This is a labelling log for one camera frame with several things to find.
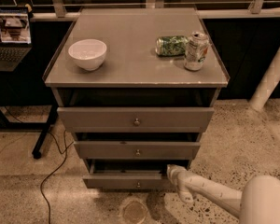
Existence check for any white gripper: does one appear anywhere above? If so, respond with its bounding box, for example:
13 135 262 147
167 164 188 186

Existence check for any grey bottom drawer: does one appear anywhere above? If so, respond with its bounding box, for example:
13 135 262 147
83 159 176 189

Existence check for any grey drawer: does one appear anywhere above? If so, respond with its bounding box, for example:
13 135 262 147
83 159 176 189
58 107 214 133
74 141 200 160

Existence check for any grey middle drawer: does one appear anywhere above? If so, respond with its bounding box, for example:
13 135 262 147
74 141 200 160

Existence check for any grey top drawer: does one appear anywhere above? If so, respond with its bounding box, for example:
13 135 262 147
58 107 214 133

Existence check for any grey drawer cabinet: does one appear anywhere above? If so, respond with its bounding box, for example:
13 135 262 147
42 7 231 185

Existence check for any open black laptop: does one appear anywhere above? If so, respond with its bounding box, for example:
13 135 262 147
0 7 32 72

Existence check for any white upright soda can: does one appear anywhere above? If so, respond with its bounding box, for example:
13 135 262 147
184 31 209 71

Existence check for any white diagonal pipe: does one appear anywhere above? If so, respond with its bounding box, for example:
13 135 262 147
249 47 280 111

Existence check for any white ceramic bowl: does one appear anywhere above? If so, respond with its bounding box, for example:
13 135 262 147
68 39 107 71

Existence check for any black side table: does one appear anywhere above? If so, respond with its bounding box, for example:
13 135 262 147
0 18 73 159

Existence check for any metal window railing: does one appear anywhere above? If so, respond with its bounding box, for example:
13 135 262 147
0 0 280 21

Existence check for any black floor cable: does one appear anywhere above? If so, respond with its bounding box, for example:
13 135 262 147
3 106 75 224

